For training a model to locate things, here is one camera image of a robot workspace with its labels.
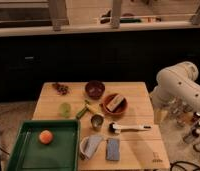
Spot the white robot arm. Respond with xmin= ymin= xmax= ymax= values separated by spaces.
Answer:
xmin=151 ymin=61 xmax=200 ymax=113

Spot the green plastic cup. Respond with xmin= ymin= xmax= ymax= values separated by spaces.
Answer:
xmin=59 ymin=102 xmax=71 ymax=118

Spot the wooden block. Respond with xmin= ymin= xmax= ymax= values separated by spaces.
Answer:
xmin=106 ymin=94 xmax=124 ymax=112

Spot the white mug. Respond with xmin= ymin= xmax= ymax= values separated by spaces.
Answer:
xmin=80 ymin=137 xmax=93 ymax=159

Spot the metal cup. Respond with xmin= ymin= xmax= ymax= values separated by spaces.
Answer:
xmin=91 ymin=114 xmax=104 ymax=131

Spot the orange ball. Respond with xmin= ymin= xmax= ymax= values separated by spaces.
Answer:
xmin=39 ymin=130 xmax=53 ymax=145

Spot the grey cloth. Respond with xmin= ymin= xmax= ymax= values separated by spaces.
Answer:
xmin=85 ymin=135 xmax=103 ymax=159

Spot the dark brown bowl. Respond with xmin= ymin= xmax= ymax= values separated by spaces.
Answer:
xmin=85 ymin=80 xmax=105 ymax=100

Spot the blue sponge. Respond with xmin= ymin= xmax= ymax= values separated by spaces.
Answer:
xmin=106 ymin=138 xmax=120 ymax=161

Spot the green plastic tray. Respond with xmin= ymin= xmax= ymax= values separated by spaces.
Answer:
xmin=5 ymin=120 xmax=80 ymax=171

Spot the dark grape bunch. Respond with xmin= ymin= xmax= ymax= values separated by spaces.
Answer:
xmin=52 ymin=82 xmax=69 ymax=95

